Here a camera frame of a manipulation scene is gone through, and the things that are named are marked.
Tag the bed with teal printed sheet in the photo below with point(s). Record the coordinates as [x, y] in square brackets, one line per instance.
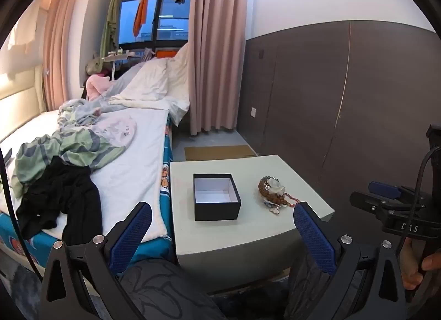
[137, 161]

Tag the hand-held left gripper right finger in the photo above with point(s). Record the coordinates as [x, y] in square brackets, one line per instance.
[313, 237]

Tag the person's left leg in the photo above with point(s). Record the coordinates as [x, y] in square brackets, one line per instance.
[165, 289]

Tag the white duvet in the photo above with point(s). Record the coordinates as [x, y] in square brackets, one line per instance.
[151, 82]

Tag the orange box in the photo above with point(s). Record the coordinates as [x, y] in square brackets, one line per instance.
[167, 54]

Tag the white low table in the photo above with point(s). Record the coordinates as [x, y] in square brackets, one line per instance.
[206, 237]

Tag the white drying rack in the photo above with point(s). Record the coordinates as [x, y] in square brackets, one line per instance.
[117, 55]

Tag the cream padded headboard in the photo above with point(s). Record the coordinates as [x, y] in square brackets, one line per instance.
[17, 106]

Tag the white flower hair accessory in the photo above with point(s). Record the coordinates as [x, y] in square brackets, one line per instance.
[275, 185]

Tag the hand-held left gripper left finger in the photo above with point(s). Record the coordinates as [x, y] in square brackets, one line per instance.
[134, 234]

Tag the flattened cardboard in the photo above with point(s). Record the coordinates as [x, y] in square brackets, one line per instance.
[220, 152]

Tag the silver charm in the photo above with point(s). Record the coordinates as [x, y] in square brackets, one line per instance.
[274, 208]

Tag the pink curtain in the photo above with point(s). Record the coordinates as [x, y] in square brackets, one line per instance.
[62, 48]
[217, 48]

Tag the green floral quilt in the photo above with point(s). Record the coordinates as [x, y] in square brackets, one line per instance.
[79, 144]

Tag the orange hanging garment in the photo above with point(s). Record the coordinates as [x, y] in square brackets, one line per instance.
[141, 13]

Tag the person's right hand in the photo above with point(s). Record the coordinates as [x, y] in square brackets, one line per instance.
[411, 265]

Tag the person's leg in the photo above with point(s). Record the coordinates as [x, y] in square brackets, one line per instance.
[306, 292]
[165, 289]

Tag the black jewelry box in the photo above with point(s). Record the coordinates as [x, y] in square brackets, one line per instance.
[216, 196]

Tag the person's right leg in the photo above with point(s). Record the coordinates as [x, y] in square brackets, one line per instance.
[306, 292]

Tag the black garment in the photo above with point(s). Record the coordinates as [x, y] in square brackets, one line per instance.
[58, 192]

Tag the window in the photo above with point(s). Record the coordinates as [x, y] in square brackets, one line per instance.
[165, 20]

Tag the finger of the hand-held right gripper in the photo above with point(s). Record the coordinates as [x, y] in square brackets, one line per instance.
[382, 190]
[363, 201]

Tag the green hanging garment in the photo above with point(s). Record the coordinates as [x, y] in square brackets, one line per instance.
[109, 27]

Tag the white wall socket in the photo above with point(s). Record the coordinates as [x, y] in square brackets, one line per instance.
[253, 111]

